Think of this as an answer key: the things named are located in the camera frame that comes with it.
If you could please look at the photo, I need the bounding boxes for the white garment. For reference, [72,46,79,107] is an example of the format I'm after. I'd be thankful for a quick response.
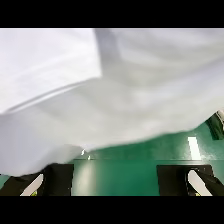
[0,27,224,178]

